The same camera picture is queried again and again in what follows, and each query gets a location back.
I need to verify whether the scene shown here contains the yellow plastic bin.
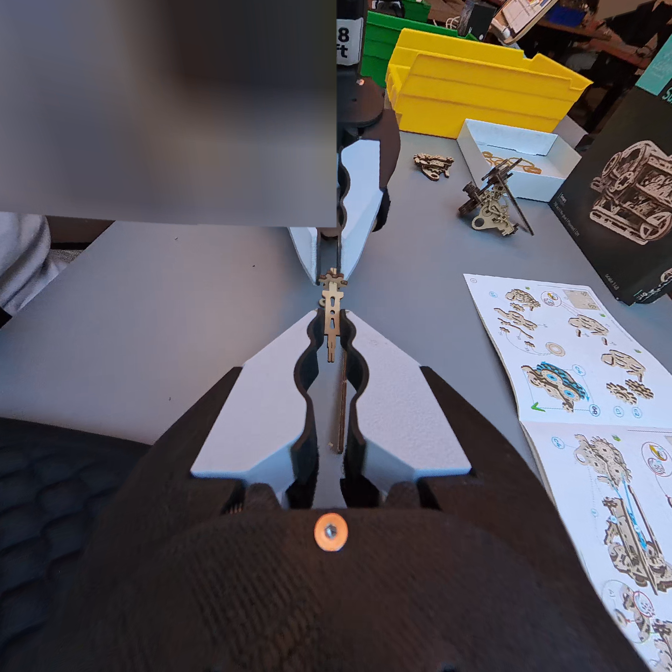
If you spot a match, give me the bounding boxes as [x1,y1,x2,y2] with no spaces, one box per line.
[386,29,594,140]

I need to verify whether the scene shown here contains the background document stand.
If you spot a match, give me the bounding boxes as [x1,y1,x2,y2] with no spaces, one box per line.
[491,0,560,46]

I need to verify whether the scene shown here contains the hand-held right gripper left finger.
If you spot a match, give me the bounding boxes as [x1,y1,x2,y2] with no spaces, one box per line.
[190,309,326,510]

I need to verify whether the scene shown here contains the black honeycomb cushion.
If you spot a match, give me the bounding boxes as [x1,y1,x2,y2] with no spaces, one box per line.
[0,417,154,672]

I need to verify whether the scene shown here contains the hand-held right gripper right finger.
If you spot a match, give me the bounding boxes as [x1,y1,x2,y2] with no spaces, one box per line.
[341,309,472,510]

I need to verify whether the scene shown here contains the loose wooden rings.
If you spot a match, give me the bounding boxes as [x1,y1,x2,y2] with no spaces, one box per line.
[480,151,543,177]

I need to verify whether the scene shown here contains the assembly instruction booklet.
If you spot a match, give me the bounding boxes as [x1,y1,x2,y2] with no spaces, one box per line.
[463,273,672,672]

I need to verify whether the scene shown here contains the small wooden part assembly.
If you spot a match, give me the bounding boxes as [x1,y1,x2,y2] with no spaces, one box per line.
[413,152,455,182]

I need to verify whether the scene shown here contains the long flat wooden stick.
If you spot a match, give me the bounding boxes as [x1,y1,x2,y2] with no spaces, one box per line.
[334,354,349,455]

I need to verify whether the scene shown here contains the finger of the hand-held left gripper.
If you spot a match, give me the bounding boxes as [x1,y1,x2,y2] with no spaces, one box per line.
[287,227,323,285]
[337,138,383,280]

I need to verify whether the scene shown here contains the slotted wooden axle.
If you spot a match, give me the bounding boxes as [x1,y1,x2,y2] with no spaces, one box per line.
[321,283,345,364]

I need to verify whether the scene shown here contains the black model kit box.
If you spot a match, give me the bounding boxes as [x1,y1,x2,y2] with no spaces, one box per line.
[548,31,672,307]

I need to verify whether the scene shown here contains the dark wooden model assembly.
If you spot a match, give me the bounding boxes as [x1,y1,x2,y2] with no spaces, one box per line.
[458,160,536,237]

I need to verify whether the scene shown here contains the green plastic bin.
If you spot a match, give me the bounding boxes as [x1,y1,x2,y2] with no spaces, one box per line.
[359,0,480,91]

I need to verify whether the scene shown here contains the white cardboard tray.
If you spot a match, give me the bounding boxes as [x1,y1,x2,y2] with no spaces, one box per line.
[456,118,582,203]

